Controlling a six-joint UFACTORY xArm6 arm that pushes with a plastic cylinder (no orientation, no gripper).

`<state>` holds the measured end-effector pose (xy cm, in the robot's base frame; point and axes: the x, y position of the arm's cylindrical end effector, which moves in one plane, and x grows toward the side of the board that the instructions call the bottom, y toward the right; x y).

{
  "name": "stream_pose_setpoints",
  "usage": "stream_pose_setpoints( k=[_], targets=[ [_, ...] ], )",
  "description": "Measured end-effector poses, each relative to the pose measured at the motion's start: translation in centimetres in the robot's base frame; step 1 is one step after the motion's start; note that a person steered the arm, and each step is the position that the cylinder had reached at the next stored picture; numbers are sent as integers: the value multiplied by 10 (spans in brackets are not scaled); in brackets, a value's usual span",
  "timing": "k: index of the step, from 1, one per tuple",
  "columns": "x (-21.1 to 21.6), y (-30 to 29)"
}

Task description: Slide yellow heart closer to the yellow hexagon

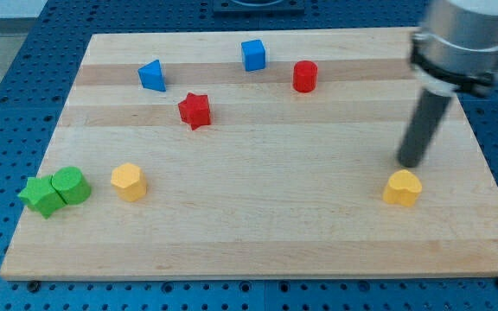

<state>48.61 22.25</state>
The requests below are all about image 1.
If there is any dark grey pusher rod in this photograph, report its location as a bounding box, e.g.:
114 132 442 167
397 88 451 168

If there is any yellow heart block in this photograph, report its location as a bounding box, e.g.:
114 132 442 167
382 169 423 207

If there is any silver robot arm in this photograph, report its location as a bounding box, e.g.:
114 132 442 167
397 0 498 168

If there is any yellow hexagon block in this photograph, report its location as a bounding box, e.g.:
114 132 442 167
111 162 147 202

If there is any red cylinder block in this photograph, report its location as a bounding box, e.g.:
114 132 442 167
292 60 318 92

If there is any light wooden board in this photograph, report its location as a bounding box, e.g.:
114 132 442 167
0 28 498 281

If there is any blue cube block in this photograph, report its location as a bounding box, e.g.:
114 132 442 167
240 40 266 72

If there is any red star block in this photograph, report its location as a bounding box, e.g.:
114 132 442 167
178 92 211 130

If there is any blue triangle block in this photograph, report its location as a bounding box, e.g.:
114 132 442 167
137 60 166 92

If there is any green cylinder block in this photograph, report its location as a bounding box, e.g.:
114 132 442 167
52 166 92 205

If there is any green star block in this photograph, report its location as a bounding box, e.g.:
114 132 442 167
17 175 67 219

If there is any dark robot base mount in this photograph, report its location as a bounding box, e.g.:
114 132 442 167
210 0 305 15

